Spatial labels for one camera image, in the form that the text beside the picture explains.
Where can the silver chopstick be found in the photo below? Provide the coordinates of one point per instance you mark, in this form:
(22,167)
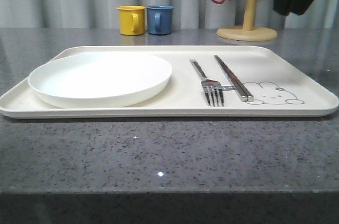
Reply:
(231,81)
(250,97)

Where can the silver fork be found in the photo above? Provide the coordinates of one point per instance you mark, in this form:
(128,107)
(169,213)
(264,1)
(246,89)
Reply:
(212,88)

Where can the white round plate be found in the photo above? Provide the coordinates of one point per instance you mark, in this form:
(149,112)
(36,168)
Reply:
(100,79)

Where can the wooden mug tree stand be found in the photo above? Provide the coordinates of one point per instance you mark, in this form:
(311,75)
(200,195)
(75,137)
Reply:
(248,31)

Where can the cream rabbit serving tray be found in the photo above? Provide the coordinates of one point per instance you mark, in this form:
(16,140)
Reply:
(255,82)

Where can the blue mug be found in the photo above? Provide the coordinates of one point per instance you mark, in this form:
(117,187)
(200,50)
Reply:
(159,19)

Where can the yellow mug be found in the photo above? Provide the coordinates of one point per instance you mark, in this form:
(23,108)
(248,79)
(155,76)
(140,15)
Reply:
(132,19)

